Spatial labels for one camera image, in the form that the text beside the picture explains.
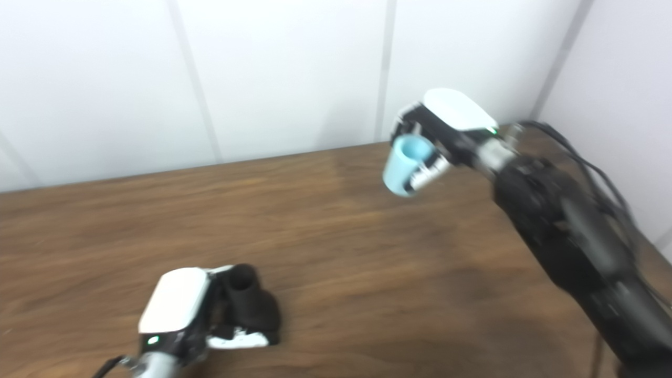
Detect right white-black robot hand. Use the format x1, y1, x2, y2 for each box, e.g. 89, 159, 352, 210
390, 88, 499, 192

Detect left white-black robot hand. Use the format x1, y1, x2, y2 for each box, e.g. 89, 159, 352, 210
138, 265, 280, 363

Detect light-blue hose piece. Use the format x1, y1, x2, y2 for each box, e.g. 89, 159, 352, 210
382, 134, 436, 197

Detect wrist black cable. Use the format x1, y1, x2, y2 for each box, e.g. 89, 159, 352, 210
507, 120, 672, 310
94, 356, 137, 378

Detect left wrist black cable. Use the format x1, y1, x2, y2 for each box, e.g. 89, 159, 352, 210
94, 356, 137, 378

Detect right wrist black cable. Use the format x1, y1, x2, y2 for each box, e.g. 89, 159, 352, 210
507, 120, 672, 310

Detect black flared nozzle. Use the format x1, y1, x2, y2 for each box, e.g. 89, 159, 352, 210
219, 264, 281, 337

